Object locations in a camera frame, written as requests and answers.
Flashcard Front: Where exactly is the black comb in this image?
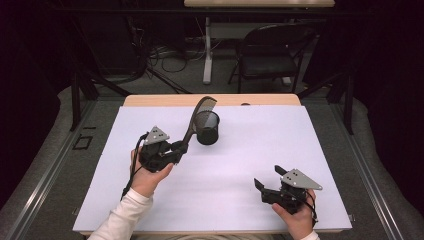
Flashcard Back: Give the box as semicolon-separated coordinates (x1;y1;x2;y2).
181;95;218;148

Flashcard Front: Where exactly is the bundle of floor cables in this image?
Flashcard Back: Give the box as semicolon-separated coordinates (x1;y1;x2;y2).
126;18;208;95

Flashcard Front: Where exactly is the black folding chair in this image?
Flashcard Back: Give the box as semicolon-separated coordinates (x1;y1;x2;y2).
228;23;317;94

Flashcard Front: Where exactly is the hand-held gripper black cable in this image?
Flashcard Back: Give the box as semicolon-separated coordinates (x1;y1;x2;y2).
304;190;320;228
120;132;150;201

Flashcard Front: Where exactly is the person's right hand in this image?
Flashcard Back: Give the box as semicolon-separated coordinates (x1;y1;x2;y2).
271;189;318;240

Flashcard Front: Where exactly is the white desk leg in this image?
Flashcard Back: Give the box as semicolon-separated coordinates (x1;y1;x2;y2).
202;16;214;85

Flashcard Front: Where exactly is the person's left hand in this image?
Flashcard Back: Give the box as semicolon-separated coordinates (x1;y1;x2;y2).
129;148;175;198

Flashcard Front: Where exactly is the light wooden desk top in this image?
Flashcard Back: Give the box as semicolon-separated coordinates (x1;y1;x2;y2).
183;0;336;8

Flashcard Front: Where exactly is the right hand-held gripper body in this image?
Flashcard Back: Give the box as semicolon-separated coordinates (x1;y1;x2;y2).
261;168;324;215

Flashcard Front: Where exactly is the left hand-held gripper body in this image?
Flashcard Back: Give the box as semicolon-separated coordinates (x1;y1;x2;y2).
138;125;181;174

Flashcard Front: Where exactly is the black metal stand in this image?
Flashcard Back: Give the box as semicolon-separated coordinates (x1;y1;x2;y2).
68;19;133;132
297;70;355;136

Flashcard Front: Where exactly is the grey metal floor rail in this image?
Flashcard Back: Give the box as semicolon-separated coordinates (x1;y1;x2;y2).
328;103;405;240
6;99;98;240

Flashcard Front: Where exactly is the right hand-held gripper black cable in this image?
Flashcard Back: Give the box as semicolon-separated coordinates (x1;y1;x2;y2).
304;190;320;228

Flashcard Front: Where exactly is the black mesh pen holder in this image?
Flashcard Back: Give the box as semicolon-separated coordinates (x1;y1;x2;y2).
193;110;221;146

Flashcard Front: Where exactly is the left hand-held gripper black cable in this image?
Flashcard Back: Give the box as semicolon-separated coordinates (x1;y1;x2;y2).
120;132;150;201

